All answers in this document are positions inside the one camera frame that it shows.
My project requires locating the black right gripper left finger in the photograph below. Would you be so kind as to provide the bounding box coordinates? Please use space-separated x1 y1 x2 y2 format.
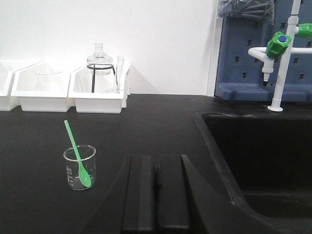
83 156 155 232

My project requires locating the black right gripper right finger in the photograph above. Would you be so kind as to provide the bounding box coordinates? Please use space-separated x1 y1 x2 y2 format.
157 155 244 232

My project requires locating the green plastic spoon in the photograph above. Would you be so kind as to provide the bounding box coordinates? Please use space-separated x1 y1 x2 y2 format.
64 120 92 187

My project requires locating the small glass beaker right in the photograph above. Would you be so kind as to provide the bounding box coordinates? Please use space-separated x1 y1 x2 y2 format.
63 145 97 191

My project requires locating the black lab sink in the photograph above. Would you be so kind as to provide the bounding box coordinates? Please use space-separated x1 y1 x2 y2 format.
195 113 312 234

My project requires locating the white bin right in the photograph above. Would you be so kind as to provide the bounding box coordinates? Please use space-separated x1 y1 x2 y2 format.
68 61 130 114

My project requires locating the white bin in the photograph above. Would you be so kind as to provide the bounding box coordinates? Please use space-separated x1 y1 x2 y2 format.
11 61 74 112
68 61 130 114
0 62 18 111

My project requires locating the blue pegboard drying rack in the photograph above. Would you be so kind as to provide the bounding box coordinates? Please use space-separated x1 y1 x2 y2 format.
214 14 312 102

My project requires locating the glass test tube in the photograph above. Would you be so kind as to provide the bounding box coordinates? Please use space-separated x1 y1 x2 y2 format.
115 56 124 93

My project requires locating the round glass flask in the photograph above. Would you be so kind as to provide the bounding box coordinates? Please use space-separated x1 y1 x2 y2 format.
87 43 113 76

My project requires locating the white bin middle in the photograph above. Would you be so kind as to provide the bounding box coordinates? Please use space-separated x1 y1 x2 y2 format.
11 61 74 112

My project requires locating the glass beaker in middle bin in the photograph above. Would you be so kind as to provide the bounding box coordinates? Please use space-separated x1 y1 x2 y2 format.
35 69 62 92

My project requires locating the white bin left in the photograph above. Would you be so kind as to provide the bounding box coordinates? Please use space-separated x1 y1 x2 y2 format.
0 62 18 111

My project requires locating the white lab faucet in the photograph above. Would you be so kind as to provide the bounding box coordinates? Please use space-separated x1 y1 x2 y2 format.
248 0 312 112

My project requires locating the plastic bag of pegs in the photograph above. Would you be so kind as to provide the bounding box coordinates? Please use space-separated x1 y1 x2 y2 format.
216 0 276 25

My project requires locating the black wire tripod stand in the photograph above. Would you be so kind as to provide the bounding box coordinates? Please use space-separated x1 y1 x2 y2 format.
86 63 116 93

